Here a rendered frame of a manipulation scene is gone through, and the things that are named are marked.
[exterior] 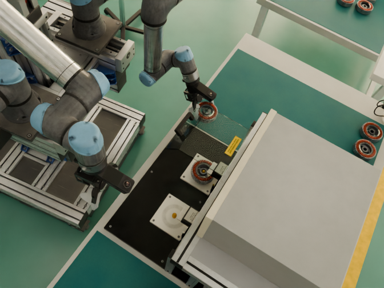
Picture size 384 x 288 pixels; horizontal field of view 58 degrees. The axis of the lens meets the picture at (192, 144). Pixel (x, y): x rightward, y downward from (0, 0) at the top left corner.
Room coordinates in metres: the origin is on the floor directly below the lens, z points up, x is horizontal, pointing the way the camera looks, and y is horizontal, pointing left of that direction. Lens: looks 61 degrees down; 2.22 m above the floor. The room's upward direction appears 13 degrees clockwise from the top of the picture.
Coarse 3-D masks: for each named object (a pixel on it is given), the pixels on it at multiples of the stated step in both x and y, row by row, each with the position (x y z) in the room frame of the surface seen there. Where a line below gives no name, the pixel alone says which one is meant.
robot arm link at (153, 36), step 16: (144, 0) 0.98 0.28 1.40; (160, 0) 0.97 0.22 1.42; (176, 0) 1.01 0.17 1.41; (144, 16) 0.95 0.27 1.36; (160, 16) 0.95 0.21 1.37; (144, 32) 0.96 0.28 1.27; (160, 32) 0.97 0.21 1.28; (144, 48) 0.97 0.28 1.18; (160, 48) 0.97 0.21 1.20; (144, 64) 0.97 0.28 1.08; (160, 64) 0.98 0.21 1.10; (144, 80) 0.94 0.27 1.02
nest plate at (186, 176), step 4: (192, 164) 0.71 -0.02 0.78; (188, 168) 0.68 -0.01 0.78; (184, 172) 0.66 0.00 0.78; (188, 172) 0.66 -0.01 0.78; (184, 176) 0.64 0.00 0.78; (188, 176) 0.64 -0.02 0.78; (204, 176) 0.66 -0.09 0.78; (184, 180) 0.62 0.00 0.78; (188, 180) 0.62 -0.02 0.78; (192, 180) 0.63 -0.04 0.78; (216, 180) 0.66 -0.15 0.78; (192, 184) 0.61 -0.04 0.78; (196, 184) 0.61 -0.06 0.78; (200, 184) 0.62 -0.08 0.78; (208, 184) 0.63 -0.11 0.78; (212, 184) 0.63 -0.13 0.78; (196, 188) 0.60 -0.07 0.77; (200, 188) 0.60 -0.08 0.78; (204, 188) 0.60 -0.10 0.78; (208, 188) 0.61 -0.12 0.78; (204, 192) 0.59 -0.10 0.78; (208, 192) 0.59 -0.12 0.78
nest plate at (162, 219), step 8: (168, 200) 0.51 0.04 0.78; (176, 200) 0.52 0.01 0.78; (160, 208) 0.47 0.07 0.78; (168, 208) 0.47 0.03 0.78; (176, 208) 0.48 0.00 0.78; (160, 216) 0.43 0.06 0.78; (168, 216) 0.44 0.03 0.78; (160, 224) 0.40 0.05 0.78; (168, 224) 0.41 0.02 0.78; (176, 224) 0.42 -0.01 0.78; (168, 232) 0.37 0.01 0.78; (176, 232) 0.38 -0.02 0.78
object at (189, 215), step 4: (184, 208) 0.46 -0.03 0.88; (192, 208) 0.45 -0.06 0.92; (184, 212) 0.44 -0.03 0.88; (188, 212) 0.43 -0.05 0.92; (192, 212) 0.44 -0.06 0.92; (196, 212) 0.44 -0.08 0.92; (180, 216) 0.42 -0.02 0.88; (184, 216) 0.41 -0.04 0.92; (188, 216) 0.42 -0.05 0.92; (192, 216) 0.42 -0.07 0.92; (196, 216) 0.42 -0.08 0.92; (180, 220) 0.41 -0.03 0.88; (184, 220) 0.40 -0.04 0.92; (188, 220) 0.40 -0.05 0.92; (192, 220) 0.40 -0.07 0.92; (184, 224) 0.39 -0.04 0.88; (188, 224) 0.39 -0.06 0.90
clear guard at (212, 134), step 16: (208, 112) 0.82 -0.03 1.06; (192, 128) 0.73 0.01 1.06; (208, 128) 0.74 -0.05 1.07; (224, 128) 0.76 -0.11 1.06; (240, 128) 0.78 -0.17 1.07; (176, 144) 0.65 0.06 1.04; (192, 144) 0.65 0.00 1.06; (208, 144) 0.67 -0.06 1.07; (224, 144) 0.69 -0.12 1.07; (240, 144) 0.70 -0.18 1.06; (208, 160) 0.60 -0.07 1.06; (224, 160) 0.62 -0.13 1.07
